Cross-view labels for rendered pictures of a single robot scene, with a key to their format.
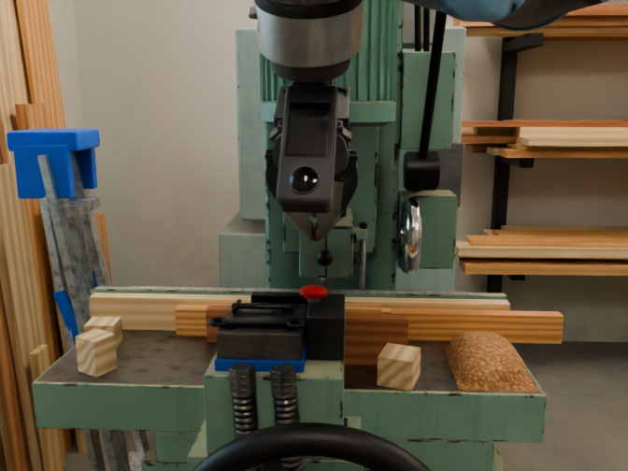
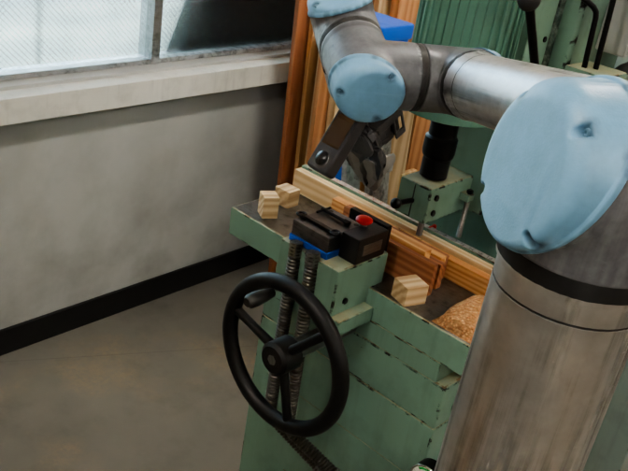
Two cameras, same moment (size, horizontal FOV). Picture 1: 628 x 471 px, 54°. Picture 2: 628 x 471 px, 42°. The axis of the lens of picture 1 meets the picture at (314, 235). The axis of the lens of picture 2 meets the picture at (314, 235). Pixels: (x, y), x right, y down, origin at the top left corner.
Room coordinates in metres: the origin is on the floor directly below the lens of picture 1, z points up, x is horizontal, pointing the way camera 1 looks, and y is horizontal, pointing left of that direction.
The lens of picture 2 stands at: (-0.44, -0.69, 1.61)
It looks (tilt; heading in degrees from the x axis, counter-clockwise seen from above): 26 degrees down; 36
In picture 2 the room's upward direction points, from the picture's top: 10 degrees clockwise
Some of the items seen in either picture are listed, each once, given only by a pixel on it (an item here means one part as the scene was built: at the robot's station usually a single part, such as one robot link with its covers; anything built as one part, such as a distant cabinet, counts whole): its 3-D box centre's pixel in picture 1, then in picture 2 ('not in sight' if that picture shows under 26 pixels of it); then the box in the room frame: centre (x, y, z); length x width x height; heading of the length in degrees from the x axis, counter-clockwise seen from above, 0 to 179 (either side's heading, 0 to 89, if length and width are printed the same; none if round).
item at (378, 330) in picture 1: (319, 339); (385, 253); (0.73, -0.01, 0.93); 0.22 x 0.01 x 0.06; 87
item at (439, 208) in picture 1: (426, 228); not in sight; (0.99, -0.19, 1.02); 0.09 x 0.07 x 0.12; 87
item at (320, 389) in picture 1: (280, 388); (331, 267); (0.63, 0.04, 0.91); 0.15 x 0.14 x 0.09; 87
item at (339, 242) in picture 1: (329, 246); (434, 196); (0.84, -0.02, 1.03); 0.14 x 0.07 x 0.09; 177
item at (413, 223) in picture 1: (409, 235); not in sight; (0.94, -0.15, 1.02); 0.12 x 0.03 x 0.12; 177
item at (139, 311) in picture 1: (296, 314); (404, 235); (0.84, 0.03, 0.92); 0.60 x 0.02 x 0.05; 87
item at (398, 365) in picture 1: (399, 365); (409, 290); (0.68, -0.10, 0.92); 0.05 x 0.04 x 0.04; 159
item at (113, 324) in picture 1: (104, 334); (287, 195); (0.78, 0.28, 0.92); 0.04 x 0.04 x 0.04; 0
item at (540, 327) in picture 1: (365, 323); (437, 261); (0.81, -0.07, 0.92); 0.54 x 0.02 x 0.04; 87
